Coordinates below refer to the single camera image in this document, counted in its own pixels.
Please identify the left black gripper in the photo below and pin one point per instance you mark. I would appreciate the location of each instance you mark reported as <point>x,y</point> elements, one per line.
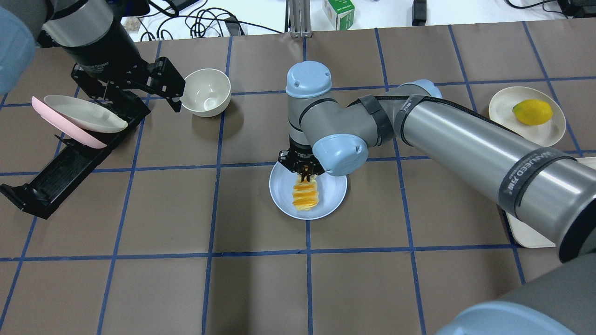
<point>106,52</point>

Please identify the blue plate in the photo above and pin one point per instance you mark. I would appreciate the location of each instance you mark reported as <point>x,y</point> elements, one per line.
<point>332,191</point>

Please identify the cream plate in rack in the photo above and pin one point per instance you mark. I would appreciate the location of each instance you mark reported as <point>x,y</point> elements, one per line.
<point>85,114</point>

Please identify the yellow lemon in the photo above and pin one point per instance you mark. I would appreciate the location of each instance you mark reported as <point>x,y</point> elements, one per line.
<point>533,112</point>

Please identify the green white box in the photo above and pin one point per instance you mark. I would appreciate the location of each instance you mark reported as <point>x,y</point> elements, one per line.
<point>341,13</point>

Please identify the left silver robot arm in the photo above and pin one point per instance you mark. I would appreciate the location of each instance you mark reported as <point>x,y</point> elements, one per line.
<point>82,26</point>

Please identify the cream plate with lemon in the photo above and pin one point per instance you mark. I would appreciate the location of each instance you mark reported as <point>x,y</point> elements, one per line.
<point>546,135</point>

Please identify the sliced bread loaf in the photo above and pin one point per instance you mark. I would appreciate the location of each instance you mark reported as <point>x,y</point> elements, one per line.
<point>305,196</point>

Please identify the pink plate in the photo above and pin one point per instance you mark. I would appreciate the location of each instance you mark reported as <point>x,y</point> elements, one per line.
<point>64,125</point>

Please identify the black power adapter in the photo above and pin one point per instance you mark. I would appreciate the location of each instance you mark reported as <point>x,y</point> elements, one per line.
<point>234,26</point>

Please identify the white rectangular tray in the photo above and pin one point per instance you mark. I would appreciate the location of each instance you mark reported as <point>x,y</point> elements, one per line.
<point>525,235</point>

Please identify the black dish rack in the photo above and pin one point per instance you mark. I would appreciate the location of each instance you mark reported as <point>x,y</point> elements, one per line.
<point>51,186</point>

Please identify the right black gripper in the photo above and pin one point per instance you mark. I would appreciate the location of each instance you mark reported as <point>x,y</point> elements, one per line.
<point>296,160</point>

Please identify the cream bowl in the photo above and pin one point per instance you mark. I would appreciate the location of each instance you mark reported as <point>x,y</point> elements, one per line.
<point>207,92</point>

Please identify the aluminium frame post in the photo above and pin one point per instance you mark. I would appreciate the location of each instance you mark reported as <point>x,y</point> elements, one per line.
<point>298,18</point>

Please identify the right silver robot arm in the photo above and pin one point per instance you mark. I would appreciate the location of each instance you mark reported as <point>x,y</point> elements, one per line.
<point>545,188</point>

